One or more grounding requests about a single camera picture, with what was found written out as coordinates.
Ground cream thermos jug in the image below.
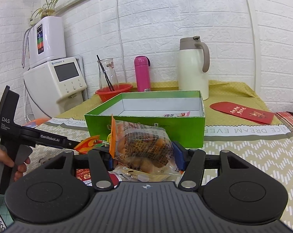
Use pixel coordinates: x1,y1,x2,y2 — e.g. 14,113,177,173
177,36,210,100

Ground white water purifier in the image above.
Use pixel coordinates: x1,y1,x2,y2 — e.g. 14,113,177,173
29,16,66,68

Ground pink snack bag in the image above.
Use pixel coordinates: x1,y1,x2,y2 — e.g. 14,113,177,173
163,111,191,117

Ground orange yellow snack bag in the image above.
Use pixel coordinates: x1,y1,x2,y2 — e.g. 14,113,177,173
74,135,103,155

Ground orange pastry snack bag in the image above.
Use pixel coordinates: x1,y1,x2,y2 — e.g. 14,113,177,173
109,118,176,174

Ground green cardboard box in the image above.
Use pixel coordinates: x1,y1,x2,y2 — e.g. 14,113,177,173
85,90,206,148

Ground clear glass carafe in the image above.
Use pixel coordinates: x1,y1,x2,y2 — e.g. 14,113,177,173
98,58,119,89

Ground person's left hand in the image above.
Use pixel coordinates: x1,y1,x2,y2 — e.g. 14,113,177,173
0,149,31,182

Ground red plastic basket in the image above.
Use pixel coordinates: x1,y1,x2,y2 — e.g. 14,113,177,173
95,83,133,102

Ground black chopsticks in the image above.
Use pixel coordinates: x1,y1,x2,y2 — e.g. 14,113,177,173
96,55,114,91

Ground green potted plant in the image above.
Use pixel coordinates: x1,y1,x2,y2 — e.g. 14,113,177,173
30,0,59,26

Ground beige chevron table mat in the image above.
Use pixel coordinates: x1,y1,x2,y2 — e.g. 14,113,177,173
0,124,293,232

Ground cracker biscuit packet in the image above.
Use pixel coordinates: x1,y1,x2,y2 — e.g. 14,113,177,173
111,165,182,183

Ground pink thermos bottle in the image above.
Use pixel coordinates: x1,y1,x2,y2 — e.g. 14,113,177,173
134,56,151,92

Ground red envelope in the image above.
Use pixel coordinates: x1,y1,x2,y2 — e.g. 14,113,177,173
210,102,275,125

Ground white water dispenser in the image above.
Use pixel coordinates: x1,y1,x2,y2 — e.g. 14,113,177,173
24,56,89,119

